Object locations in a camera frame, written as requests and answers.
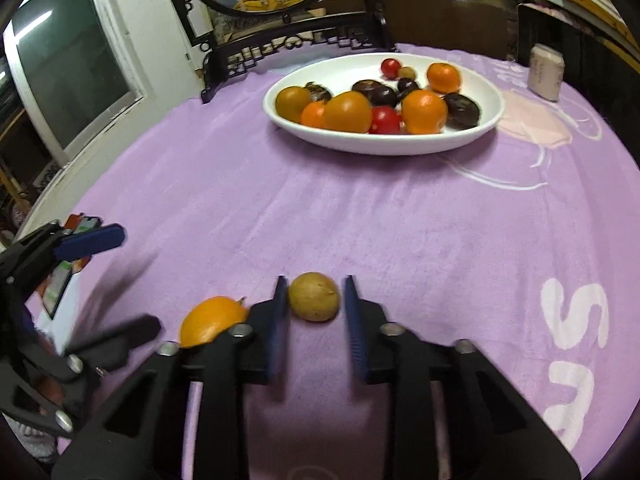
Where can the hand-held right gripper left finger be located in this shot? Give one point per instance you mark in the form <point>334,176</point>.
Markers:
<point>277,330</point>

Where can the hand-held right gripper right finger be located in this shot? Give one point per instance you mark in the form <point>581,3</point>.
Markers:
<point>355,330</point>

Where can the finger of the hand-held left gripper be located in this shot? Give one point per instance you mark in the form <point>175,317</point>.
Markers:
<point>120,340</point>
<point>90,242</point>

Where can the small yellow-brown longan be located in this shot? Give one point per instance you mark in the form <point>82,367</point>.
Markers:
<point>315,296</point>
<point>407,72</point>

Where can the white oval plate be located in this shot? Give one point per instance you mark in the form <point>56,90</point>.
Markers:
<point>390,142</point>

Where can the small orange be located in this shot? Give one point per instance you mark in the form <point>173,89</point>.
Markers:
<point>313,116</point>

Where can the greenish orange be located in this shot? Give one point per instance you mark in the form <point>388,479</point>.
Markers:
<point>292,102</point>

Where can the dark mangosteen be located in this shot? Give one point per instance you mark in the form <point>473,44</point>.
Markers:
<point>462,110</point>
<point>366,85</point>
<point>320,92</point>

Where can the smartphone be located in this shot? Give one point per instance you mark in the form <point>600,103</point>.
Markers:
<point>56,287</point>

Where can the purple printed blanket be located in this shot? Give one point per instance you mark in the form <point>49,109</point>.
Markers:
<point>350,210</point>

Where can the white framed window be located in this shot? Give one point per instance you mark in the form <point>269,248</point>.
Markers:
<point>65,60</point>

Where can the red cherry tomato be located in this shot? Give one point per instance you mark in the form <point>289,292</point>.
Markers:
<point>385,120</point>
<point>390,66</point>

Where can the tangerine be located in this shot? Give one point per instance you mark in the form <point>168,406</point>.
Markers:
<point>443,76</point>

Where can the brown cardboard panel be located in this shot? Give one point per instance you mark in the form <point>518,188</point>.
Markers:
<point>450,25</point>

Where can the dark cabinet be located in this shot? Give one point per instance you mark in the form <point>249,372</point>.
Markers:
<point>590,50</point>

